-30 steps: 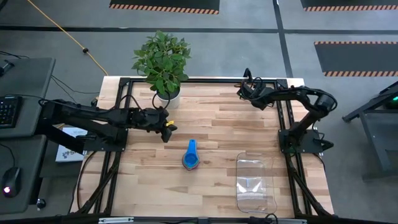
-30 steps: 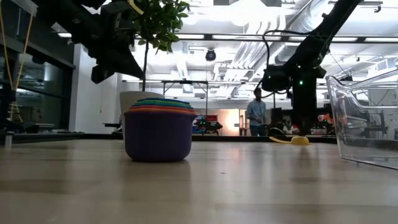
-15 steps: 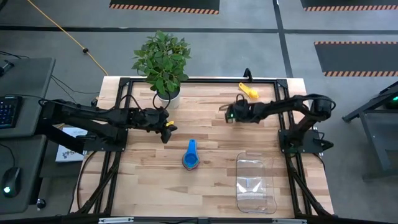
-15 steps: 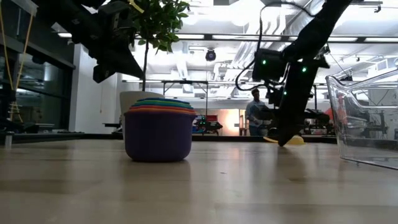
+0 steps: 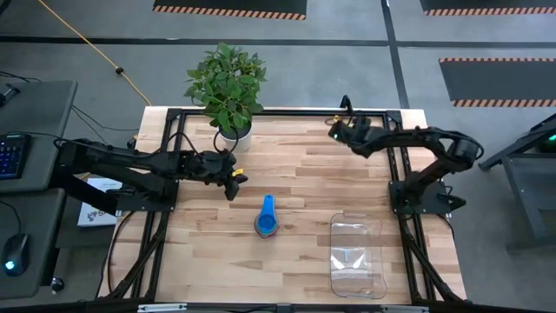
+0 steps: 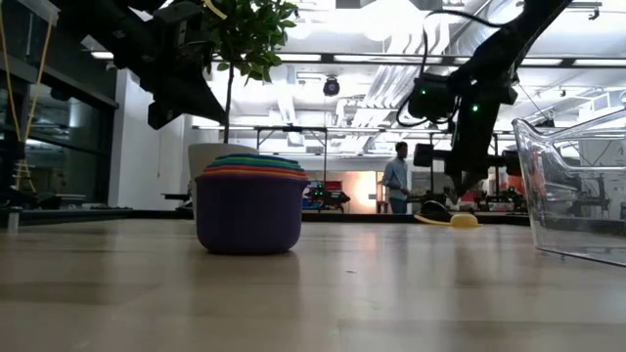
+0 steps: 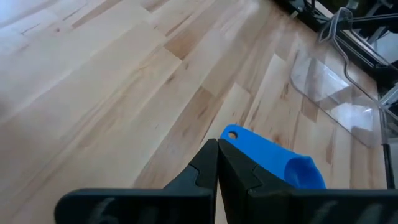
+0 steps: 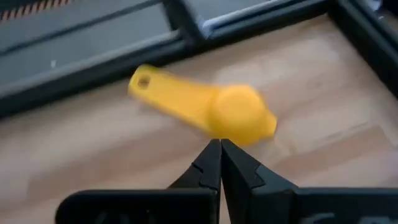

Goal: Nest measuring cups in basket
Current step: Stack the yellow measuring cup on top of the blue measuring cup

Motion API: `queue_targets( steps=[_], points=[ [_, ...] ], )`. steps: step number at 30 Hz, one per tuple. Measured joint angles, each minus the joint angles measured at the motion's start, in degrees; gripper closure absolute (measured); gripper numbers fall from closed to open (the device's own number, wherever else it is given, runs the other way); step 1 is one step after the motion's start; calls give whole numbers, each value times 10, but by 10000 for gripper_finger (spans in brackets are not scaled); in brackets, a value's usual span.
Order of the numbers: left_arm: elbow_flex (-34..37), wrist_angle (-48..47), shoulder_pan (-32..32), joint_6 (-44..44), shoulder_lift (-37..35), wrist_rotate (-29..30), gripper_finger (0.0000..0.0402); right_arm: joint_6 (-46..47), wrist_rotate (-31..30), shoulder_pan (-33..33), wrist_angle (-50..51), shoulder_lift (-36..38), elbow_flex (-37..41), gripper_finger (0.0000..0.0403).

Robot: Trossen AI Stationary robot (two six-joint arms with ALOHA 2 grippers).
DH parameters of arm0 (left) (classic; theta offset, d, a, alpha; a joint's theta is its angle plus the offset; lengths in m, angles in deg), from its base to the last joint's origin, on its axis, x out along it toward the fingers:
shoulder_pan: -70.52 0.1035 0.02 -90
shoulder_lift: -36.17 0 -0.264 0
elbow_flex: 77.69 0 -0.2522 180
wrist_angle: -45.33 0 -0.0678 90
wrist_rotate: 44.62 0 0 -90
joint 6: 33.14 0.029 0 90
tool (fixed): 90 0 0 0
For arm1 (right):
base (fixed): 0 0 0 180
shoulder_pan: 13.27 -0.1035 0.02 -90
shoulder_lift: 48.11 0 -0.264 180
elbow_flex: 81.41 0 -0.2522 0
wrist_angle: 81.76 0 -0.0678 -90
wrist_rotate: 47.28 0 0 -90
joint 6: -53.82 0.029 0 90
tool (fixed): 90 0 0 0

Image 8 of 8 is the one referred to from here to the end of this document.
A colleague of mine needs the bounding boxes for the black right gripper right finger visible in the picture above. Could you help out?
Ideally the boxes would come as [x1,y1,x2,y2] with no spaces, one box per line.
[221,139,398,224]

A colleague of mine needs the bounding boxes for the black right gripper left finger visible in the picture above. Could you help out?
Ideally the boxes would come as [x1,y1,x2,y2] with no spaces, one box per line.
[55,139,223,224]

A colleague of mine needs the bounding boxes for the small yellow measuring cup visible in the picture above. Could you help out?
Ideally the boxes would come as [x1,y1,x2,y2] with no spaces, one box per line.
[127,63,278,147]

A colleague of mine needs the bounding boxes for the black hazard-striped floor mat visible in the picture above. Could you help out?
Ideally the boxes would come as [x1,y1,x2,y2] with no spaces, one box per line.
[0,0,75,23]

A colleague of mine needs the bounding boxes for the black aluminium table frame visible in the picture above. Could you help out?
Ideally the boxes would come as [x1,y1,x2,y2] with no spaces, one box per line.
[0,0,398,119]

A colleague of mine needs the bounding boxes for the black clamp bracket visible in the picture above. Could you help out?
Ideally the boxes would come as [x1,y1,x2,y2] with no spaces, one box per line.
[163,0,206,44]

